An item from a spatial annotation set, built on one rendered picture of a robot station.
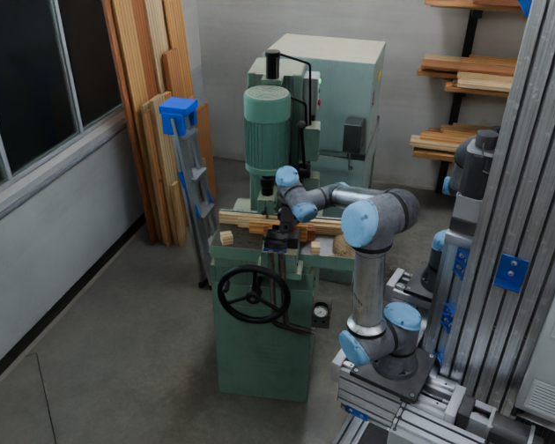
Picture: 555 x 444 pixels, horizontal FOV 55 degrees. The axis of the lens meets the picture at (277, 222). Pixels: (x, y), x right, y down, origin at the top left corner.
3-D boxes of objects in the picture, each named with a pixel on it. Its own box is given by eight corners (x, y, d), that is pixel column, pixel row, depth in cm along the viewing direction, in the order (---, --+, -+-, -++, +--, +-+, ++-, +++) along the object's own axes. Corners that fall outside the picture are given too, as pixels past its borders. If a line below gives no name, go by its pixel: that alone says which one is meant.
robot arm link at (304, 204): (330, 204, 176) (314, 180, 181) (301, 213, 171) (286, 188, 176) (323, 218, 182) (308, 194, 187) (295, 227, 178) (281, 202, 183)
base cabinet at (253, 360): (218, 392, 269) (209, 282, 230) (240, 314, 317) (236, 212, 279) (307, 403, 263) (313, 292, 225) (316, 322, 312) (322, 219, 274)
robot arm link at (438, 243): (429, 251, 215) (434, 223, 208) (464, 257, 212) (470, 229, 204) (427, 269, 205) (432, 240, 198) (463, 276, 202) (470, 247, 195)
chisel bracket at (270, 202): (256, 217, 223) (256, 199, 219) (262, 200, 235) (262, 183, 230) (274, 218, 222) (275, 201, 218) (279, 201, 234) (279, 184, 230)
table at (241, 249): (203, 270, 216) (202, 259, 212) (220, 230, 241) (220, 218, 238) (355, 285, 209) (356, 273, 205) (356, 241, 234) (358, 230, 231)
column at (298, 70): (249, 223, 253) (246, 71, 214) (257, 199, 272) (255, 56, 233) (296, 227, 251) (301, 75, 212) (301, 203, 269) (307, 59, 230)
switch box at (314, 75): (302, 114, 230) (303, 77, 222) (304, 106, 239) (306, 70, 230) (316, 115, 230) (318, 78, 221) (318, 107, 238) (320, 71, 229)
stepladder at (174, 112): (192, 288, 339) (152, 108, 278) (207, 265, 359) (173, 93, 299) (216, 291, 334) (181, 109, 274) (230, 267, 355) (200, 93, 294)
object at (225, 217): (218, 223, 235) (218, 213, 232) (219, 220, 237) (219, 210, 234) (357, 234, 228) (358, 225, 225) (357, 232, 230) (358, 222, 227)
